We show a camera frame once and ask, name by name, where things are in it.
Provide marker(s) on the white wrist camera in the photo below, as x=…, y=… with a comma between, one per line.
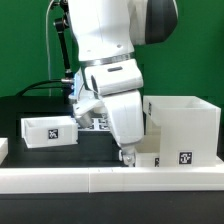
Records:
x=82, y=111

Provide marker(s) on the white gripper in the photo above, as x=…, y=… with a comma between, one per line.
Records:
x=117, y=86

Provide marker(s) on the white rear drawer box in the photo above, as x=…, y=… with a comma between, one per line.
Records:
x=41, y=132

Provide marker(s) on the white left border block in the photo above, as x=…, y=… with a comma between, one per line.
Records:
x=3, y=149

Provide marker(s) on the white border wall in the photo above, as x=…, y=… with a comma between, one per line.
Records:
x=91, y=180

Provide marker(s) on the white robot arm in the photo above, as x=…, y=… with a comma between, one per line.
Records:
x=107, y=32

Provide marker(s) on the white drawer box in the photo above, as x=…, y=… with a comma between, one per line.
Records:
x=41, y=132
x=147, y=152

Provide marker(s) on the white front drawer box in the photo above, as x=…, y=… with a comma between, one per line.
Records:
x=147, y=152

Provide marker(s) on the black camera stand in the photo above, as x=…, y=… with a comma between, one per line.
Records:
x=61, y=24

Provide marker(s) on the white drawer cabinet frame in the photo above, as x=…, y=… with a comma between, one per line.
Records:
x=188, y=128

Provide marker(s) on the white marker sheet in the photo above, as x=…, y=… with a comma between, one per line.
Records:
x=98, y=124

